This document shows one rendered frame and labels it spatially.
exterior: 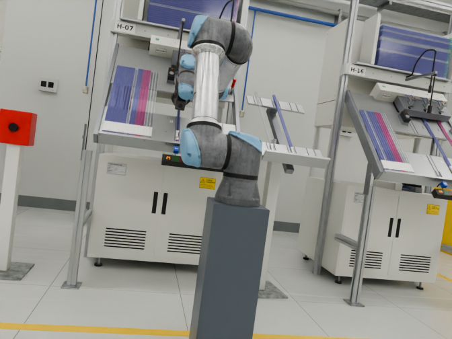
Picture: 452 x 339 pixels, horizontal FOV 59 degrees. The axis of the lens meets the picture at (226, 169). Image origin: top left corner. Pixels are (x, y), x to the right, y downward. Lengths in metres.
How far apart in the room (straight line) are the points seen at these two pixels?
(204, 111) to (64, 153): 2.77
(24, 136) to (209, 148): 1.11
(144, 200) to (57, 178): 1.83
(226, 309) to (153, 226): 1.05
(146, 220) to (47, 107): 2.01
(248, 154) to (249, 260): 0.33
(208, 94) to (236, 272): 0.57
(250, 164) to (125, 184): 1.10
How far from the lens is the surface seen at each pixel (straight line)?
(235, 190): 1.27
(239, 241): 1.27
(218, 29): 1.44
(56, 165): 3.97
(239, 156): 1.27
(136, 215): 2.26
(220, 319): 1.34
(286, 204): 4.16
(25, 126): 2.12
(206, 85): 1.34
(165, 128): 2.00
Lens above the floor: 0.71
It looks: 2 degrees down
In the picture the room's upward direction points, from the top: 8 degrees clockwise
